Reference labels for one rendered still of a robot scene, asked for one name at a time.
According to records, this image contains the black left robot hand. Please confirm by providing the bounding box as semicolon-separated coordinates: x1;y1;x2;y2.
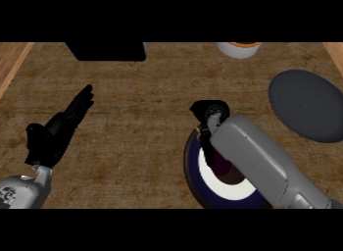
23;83;95;170

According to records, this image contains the dark purple eggplant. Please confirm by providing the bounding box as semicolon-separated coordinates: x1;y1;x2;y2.
205;138;248;186

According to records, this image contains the dark blue and white plate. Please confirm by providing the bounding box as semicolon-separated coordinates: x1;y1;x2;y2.
181;127;276;210

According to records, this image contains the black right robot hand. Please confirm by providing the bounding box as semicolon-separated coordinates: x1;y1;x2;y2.
187;99;231;128

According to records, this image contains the dark grey pan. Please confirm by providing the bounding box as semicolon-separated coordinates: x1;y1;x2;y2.
267;69;343;144

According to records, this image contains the black box appliance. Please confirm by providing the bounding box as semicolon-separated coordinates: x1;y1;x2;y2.
63;41;147;63

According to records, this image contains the white cup with orange rim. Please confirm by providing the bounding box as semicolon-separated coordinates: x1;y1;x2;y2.
215;41;262;60

